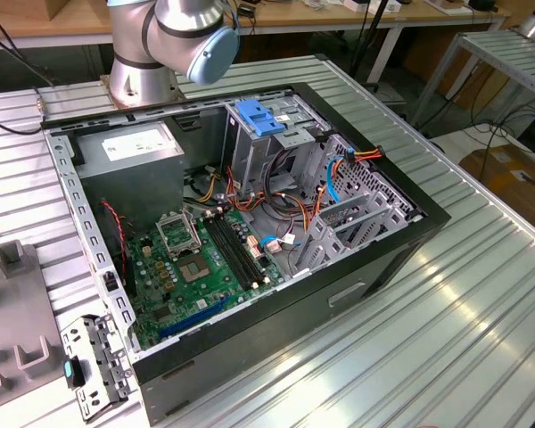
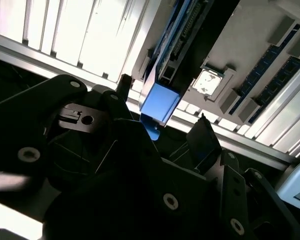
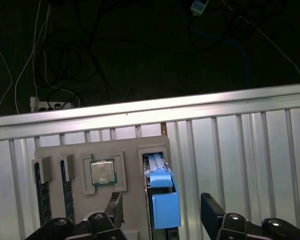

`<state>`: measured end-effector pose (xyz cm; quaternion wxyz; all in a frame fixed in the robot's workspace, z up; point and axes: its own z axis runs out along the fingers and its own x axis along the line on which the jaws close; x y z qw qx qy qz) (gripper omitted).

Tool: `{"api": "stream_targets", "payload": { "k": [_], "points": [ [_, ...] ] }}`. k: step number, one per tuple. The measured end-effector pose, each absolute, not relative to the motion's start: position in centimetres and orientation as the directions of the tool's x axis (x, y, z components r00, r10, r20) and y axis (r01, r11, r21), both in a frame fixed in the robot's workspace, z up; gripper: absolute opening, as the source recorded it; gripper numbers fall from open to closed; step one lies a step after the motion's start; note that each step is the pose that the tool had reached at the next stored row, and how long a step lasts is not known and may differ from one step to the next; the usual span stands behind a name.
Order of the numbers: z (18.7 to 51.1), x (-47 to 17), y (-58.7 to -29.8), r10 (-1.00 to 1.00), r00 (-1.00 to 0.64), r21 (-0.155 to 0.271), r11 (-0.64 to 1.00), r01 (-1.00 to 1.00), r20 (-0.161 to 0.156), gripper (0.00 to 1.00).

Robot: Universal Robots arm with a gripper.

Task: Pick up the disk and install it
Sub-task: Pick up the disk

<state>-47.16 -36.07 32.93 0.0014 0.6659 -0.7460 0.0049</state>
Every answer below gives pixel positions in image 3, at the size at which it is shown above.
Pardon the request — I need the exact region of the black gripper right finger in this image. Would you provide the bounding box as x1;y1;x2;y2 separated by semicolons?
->
200;192;300;240

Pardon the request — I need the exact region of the silver CPU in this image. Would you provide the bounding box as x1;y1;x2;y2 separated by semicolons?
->
89;159;116;187

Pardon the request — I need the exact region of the blue floor cable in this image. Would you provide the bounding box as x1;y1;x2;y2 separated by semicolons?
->
187;14;252;90

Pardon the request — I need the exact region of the white floor cable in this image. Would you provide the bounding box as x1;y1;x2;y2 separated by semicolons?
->
14;0;51;115

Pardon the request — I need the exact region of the white power strip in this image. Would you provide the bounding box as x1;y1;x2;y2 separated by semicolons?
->
30;96;73;112

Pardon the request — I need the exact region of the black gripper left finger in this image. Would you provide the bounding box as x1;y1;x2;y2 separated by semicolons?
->
24;191;127;240

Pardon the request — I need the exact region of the blue white adapter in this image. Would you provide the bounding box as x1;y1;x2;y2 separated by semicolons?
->
190;0;208;16

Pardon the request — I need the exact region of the dark RAM stick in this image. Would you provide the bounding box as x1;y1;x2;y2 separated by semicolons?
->
60;159;76;226
34;161;53;226

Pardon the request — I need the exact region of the grey parts rack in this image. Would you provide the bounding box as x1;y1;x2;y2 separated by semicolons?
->
31;136;171;240

